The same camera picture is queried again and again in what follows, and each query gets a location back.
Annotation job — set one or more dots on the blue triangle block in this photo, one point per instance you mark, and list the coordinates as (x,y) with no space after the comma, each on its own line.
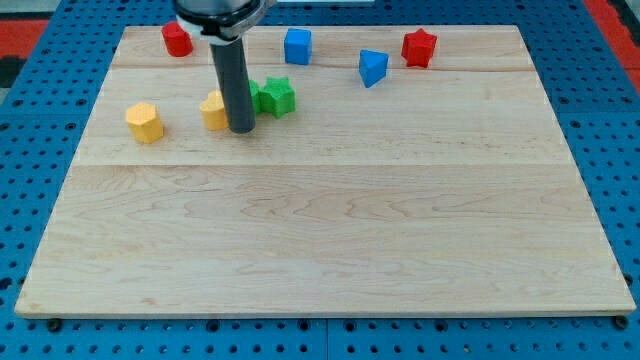
(372,66)

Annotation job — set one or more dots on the red cylinder block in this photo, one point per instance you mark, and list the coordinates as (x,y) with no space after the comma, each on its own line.
(177,41)

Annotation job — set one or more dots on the green star block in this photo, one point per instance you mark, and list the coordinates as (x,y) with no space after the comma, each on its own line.
(277,96)

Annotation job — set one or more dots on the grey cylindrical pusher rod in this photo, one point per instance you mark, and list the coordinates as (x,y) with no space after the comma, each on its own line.
(231,70)

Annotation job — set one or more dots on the yellow heart block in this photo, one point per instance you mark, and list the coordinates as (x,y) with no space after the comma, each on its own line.
(213,112)

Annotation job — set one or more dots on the yellow hexagon block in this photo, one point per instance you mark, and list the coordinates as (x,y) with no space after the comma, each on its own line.
(144,122)

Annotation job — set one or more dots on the green round block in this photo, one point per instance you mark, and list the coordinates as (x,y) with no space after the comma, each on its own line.
(254,88)

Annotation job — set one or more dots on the wooden board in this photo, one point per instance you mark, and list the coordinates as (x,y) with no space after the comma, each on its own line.
(441,192)

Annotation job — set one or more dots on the blue cube block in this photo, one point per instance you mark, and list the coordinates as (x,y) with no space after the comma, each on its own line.
(298,46)

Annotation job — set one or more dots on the red star block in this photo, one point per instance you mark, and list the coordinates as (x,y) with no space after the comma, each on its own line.
(418,48)

